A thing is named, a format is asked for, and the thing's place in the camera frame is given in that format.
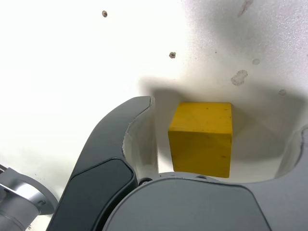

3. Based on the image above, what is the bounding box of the yellow cube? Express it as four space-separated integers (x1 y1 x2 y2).
167 102 233 179

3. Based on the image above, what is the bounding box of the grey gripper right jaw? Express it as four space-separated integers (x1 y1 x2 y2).
101 125 308 231

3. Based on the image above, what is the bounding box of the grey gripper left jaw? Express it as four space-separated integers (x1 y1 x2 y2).
47 95 160 231

